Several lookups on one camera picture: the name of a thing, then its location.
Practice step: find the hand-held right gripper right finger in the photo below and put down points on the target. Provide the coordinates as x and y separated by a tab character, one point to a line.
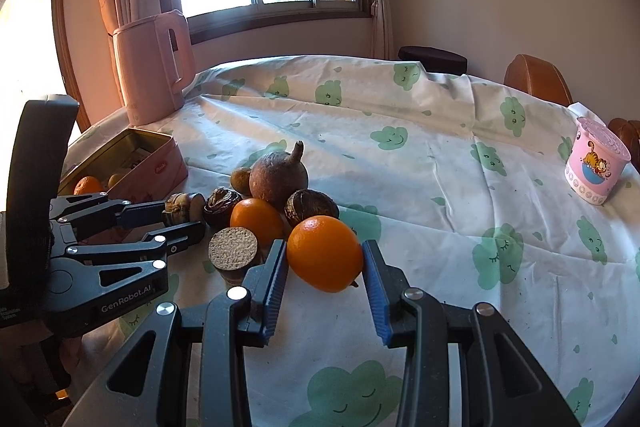
376	294

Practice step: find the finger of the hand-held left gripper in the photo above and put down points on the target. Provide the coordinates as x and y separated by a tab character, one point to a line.
142	214
180	242

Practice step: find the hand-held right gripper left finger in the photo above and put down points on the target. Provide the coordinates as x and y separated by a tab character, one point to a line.
272	289

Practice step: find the striped brown water chestnut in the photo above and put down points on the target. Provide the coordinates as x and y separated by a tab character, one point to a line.
182	208

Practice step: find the cardboard box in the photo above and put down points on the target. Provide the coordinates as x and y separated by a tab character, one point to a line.
150	172

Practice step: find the cut brown root piece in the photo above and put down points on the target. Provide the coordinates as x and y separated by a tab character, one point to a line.
232	252

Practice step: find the large oval orange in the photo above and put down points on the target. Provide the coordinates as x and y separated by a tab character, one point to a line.
325	252

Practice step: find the round orange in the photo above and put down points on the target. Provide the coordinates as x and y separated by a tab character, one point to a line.
255	219

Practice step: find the dark brown water chestnut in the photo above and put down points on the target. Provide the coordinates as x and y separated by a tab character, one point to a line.
222	206
311	206

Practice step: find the small yellow-brown fruit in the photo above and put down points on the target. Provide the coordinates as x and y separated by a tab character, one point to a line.
116	180

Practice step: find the printed paper leaflet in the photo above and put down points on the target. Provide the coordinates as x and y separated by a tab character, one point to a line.
144	156

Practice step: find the small orange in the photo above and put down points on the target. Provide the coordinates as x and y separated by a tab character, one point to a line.
87	185

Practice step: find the small brown round fruit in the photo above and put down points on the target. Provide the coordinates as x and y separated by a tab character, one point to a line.
239	179

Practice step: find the brown round root with stem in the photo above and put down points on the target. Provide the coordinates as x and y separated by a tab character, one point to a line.
277	179

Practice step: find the pink electric kettle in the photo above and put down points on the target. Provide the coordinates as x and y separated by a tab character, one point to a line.
145	67

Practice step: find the black round stool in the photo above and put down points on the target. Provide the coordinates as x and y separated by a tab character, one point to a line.
432	58

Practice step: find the pink cartoon cat cup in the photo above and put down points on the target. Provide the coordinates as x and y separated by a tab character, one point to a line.
595	162

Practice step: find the brown leather chair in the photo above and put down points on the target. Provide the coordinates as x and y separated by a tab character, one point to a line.
537	77
627	139

